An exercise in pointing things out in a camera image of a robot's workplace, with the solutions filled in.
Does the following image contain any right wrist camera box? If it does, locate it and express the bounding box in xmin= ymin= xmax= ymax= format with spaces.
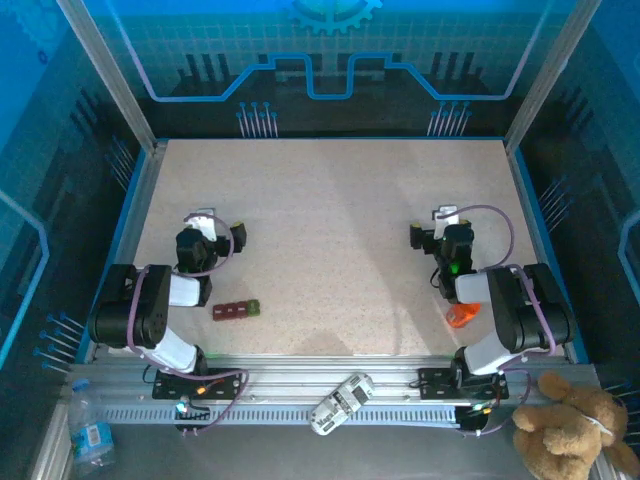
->
xmin=432 ymin=203 xmax=459 ymax=240

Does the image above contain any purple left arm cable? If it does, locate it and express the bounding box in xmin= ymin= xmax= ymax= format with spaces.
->
xmin=124 ymin=212 xmax=251 ymax=439

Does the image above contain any aluminium frame post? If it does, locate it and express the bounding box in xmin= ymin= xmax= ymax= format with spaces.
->
xmin=502 ymin=0 xmax=604 ymax=156
xmin=54 ymin=0 xmax=169 ymax=154

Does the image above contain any aluminium frame beam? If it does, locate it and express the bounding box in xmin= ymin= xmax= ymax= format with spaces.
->
xmin=29 ymin=399 xmax=71 ymax=480

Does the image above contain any red and green pill organizer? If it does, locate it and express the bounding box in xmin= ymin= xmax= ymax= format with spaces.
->
xmin=212 ymin=298 xmax=261 ymax=322

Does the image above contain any black base electronics module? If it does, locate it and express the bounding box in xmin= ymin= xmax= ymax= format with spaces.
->
xmin=173 ymin=399 xmax=212 ymax=437
xmin=457 ymin=399 xmax=496 ymax=437

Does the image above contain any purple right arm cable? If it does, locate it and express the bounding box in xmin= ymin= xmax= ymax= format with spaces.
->
xmin=447 ymin=203 xmax=559 ymax=439

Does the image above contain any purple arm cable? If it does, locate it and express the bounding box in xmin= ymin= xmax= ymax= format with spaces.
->
xmin=447 ymin=203 xmax=559 ymax=439
xmin=124 ymin=212 xmax=251 ymax=439

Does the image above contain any white printed crumpled packet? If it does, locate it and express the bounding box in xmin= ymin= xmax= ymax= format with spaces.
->
xmin=308 ymin=372 xmax=376 ymax=437

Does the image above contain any white slotted cable duct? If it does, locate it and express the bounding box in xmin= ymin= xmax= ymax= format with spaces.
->
xmin=97 ymin=403 xmax=464 ymax=427

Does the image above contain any orange pill bottle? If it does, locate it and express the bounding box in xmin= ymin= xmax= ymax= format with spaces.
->
xmin=446 ymin=303 xmax=476 ymax=329

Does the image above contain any brown teddy bear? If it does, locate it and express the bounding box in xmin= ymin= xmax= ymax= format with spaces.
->
xmin=512 ymin=370 xmax=640 ymax=480

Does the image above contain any clear plastic water bottle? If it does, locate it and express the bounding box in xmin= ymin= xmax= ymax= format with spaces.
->
xmin=67 ymin=378 xmax=117 ymax=479

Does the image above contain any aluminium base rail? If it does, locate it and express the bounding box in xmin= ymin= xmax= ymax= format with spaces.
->
xmin=67 ymin=352 xmax=601 ymax=404

